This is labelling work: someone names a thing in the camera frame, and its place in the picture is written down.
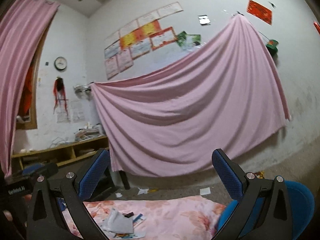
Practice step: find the small silver wall sticker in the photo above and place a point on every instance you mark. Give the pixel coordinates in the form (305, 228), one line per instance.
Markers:
(204, 20)

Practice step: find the white oval label wrapper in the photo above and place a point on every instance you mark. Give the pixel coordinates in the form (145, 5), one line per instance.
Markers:
(137, 235)

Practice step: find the white paper trash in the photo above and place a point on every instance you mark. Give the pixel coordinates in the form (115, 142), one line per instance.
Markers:
(117, 223)

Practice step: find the green photo on wall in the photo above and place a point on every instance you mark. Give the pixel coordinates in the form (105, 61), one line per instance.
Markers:
(187, 41)

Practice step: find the wall certificates cluster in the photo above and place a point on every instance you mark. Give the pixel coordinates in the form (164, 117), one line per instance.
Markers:
(137, 38)

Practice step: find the red black hanging tassel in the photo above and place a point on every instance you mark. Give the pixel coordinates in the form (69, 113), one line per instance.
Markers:
(59, 93)

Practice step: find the red paper wall poster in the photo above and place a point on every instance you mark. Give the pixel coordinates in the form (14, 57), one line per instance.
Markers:
(260, 11)

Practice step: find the stack of papers on shelf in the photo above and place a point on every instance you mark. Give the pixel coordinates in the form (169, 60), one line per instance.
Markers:
(89, 132)

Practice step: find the wooden window frame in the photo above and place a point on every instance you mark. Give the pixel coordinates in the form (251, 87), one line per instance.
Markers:
(27, 118)

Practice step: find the round wall clock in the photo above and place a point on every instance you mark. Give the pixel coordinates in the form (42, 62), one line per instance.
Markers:
(60, 63)

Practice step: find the white paper scrap on floor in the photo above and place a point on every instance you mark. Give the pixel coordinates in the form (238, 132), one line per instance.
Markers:
(142, 191)

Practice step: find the white square floor paper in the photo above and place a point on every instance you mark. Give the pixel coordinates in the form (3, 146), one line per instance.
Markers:
(205, 191)

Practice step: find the large pink hanging sheet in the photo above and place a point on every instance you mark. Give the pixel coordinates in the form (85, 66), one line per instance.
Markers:
(167, 123)

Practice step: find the floral pink bedspread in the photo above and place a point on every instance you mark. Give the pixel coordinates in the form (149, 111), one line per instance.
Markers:
(193, 217)

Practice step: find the wooden wall shelf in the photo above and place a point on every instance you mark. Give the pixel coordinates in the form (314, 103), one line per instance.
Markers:
(61, 155)

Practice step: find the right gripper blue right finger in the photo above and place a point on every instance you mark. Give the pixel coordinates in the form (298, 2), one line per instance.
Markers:
(228, 172)

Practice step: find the pink window curtain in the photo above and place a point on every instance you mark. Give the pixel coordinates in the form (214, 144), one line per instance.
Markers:
(21, 30)

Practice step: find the blue plastic bucket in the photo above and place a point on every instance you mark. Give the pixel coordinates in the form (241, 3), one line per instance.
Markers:
(302, 207)

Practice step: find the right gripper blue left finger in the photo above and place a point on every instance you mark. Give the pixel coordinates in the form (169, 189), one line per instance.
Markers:
(45, 218)

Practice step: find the green red hanging cap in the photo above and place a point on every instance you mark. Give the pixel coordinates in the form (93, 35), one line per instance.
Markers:
(272, 47)

